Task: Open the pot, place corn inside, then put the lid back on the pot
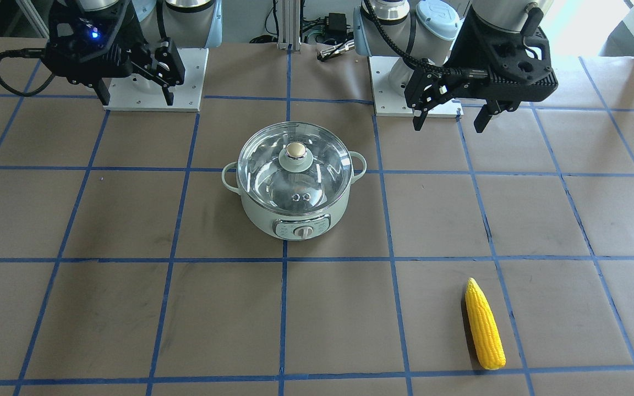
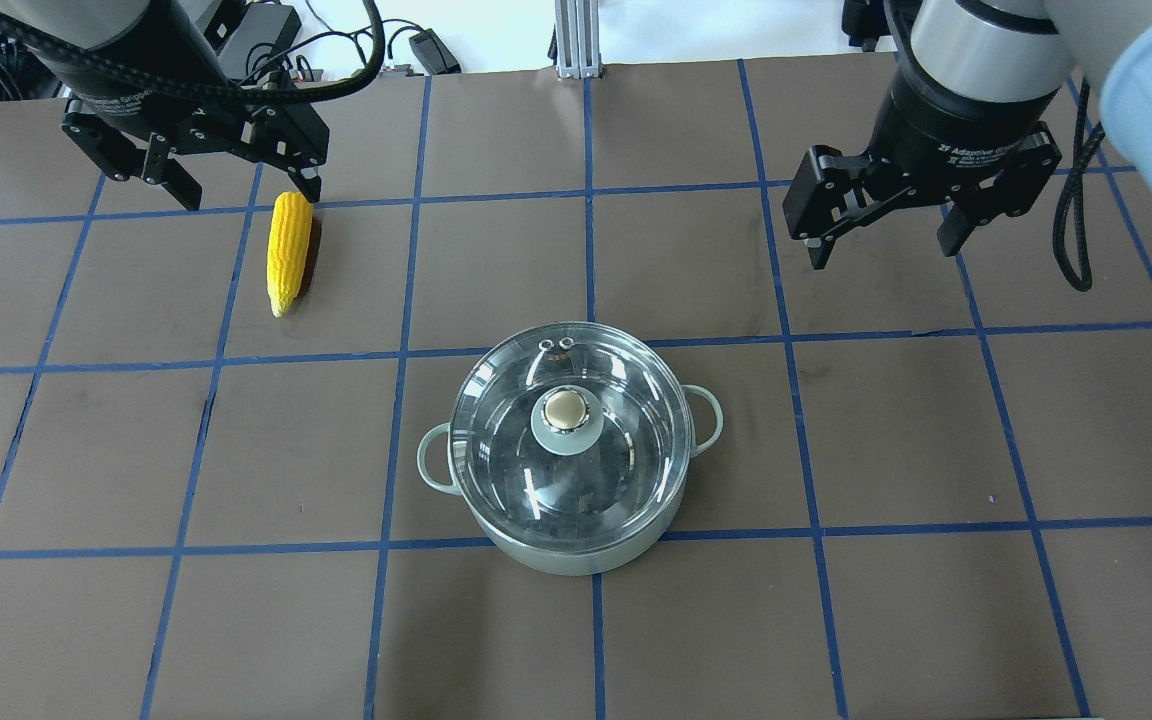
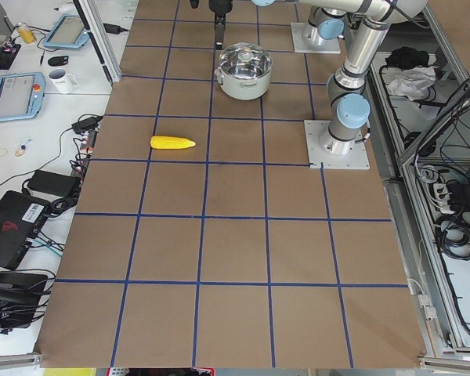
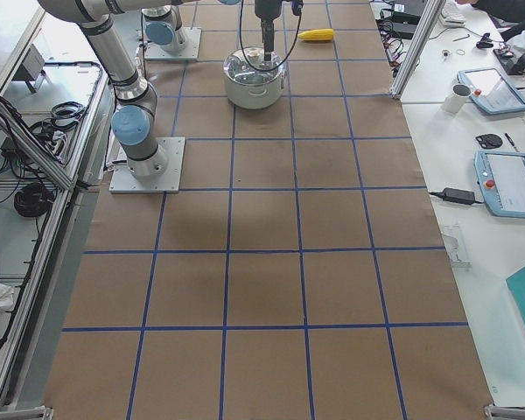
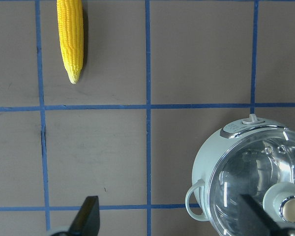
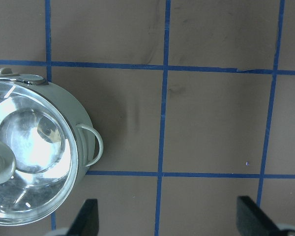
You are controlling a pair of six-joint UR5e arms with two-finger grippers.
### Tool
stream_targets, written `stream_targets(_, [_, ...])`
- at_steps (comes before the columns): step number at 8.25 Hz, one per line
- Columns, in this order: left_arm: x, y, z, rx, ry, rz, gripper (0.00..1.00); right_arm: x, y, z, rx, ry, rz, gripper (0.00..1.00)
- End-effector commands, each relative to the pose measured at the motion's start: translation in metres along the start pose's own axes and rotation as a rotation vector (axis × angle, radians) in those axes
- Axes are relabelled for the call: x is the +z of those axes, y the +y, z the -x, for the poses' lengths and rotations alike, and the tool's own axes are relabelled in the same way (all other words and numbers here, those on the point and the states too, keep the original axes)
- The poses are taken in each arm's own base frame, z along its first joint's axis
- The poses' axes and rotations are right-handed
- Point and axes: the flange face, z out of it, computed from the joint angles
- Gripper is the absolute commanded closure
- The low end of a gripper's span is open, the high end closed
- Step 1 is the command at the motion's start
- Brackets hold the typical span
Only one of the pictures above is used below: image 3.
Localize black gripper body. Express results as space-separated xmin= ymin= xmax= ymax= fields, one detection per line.
xmin=208 ymin=0 xmax=233 ymax=49

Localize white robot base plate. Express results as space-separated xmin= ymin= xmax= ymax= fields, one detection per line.
xmin=304 ymin=120 xmax=370 ymax=170

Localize light green cooking pot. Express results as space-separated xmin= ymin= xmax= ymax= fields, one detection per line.
xmin=215 ymin=42 xmax=273 ymax=100

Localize white power strip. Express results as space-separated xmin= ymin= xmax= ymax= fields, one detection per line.
xmin=432 ymin=183 xmax=454 ymax=215

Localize black laptop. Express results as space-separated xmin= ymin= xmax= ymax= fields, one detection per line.
xmin=0 ymin=190 xmax=50 ymax=270

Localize white crumpled cloth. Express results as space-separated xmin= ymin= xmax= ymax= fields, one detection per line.
xmin=387 ymin=67 xmax=436 ymax=101

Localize black cloth bundle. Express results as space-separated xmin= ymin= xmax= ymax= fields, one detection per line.
xmin=385 ymin=46 xmax=429 ymax=70

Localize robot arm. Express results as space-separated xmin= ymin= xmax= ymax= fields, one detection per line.
xmin=306 ymin=1 xmax=427 ymax=155
xmin=302 ymin=6 xmax=346 ymax=50

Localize glass pot lid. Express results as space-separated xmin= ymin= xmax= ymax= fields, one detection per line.
xmin=219 ymin=42 xmax=273 ymax=79

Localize yellow corn cob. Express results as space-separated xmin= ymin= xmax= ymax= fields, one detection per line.
xmin=150 ymin=136 xmax=196 ymax=150

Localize white mug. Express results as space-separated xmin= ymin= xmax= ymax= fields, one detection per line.
xmin=49 ymin=68 xmax=79 ymax=94

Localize aluminium frame post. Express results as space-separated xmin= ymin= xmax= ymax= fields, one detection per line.
xmin=73 ymin=0 xmax=121 ymax=85

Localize blue teach pendant near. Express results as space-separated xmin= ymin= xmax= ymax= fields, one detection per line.
xmin=0 ymin=72 xmax=45 ymax=122

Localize blue teach pendant far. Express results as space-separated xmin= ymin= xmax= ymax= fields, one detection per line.
xmin=43 ymin=14 xmax=89 ymax=49

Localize black cable coil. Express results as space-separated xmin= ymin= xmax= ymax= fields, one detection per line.
xmin=434 ymin=211 xmax=470 ymax=261

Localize black computer mouse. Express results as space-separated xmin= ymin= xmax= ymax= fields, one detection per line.
xmin=47 ymin=56 xmax=69 ymax=67

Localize black power adapter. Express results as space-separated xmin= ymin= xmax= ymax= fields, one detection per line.
xmin=27 ymin=170 xmax=81 ymax=197

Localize blue teach pendant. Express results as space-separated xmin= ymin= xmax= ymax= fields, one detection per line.
xmin=0 ymin=72 xmax=45 ymax=122
xmin=43 ymin=14 xmax=89 ymax=49

